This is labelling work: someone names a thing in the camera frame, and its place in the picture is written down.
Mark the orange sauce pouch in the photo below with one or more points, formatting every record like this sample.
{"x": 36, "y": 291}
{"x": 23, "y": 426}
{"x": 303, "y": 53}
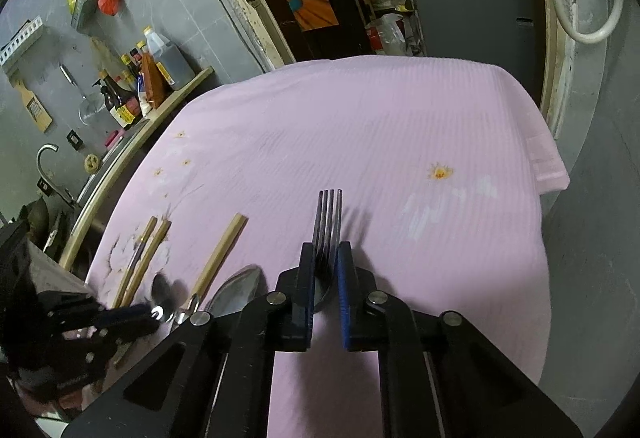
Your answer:
{"x": 152, "y": 82}

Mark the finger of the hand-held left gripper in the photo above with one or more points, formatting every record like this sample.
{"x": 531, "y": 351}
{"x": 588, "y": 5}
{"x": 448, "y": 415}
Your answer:
{"x": 127, "y": 313}
{"x": 137, "y": 328}

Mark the bamboo chopstick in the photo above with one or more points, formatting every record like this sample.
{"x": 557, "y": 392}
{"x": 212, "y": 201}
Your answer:
{"x": 222, "y": 253}
{"x": 156, "y": 243}
{"x": 146, "y": 235}

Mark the grey cabinet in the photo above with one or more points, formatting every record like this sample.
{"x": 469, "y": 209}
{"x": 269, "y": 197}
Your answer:
{"x": 470, "y": 7}

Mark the metal fork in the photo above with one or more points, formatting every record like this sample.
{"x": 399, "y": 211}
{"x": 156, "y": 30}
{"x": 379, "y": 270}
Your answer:
{"x": 327, "y": 228}

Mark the metal faucet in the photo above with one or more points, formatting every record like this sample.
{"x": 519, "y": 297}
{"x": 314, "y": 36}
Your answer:
{"x": 42, "y": 157}

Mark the metal skimmer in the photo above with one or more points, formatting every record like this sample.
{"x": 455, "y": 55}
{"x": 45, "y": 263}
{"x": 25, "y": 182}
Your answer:
{"x": 90, "y": 110}

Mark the yellow scrubber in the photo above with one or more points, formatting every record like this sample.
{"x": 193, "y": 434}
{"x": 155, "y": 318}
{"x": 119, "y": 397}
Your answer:
{"x": 91, "y": 162}

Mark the dark pump bottle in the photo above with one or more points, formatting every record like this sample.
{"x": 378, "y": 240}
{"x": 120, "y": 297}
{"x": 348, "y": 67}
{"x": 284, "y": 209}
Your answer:
{"x": 117, "y": 105}

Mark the pink floral cloth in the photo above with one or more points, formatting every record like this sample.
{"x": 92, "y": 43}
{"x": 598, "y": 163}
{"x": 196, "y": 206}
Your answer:
{"x": 350, "y": 142}

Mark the orange board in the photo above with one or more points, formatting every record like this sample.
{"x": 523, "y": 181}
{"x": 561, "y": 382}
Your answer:
{"x": 312, "y": 7}

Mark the large oil jug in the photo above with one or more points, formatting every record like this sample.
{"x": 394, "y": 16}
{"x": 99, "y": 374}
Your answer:
{"x": 167, "y": 60}

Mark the yellow cap sauce bottle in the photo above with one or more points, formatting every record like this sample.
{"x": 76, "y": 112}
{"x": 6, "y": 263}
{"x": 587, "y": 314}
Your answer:
{"x": 127, "y": 65}

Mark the grey wall basket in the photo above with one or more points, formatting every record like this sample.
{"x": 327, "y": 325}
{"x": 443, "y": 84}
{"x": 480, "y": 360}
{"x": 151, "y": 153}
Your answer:
{"x": 85, "y": 12}

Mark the wooden counter ledge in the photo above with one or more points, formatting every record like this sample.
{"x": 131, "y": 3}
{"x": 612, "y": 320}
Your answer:
{"x": 190, "y": 85}

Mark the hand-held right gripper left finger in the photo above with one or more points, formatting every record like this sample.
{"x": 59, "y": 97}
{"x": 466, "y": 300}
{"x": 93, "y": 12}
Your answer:
{"x": 305, "y": 300}

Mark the white plastic bag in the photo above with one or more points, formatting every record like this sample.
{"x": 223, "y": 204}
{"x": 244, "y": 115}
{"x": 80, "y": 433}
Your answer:
{"x": 392, "y": 35}

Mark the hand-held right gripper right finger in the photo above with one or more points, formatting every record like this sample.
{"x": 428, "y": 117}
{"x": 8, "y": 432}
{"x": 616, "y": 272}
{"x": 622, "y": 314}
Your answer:
{"x": 344, "y": 303}

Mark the pink box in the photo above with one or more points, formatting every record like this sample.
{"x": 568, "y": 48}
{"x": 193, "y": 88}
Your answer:
{"x": 112, "y": 137}

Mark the large metal spoon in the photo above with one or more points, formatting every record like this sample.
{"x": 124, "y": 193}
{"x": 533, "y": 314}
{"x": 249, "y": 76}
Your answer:
{"x": 235, "y": 290}

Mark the black wall switch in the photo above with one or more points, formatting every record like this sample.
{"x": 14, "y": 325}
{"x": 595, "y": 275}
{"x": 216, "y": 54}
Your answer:
{"x": 74, "y": 138}

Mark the white wall rack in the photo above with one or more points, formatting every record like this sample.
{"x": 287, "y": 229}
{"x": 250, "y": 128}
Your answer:
{"x": 20, "y": 42}

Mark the wooden grater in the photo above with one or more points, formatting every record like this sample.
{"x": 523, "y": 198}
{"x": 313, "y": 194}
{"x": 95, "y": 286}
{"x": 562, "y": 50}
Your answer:
{"x": 35, "y": 110}

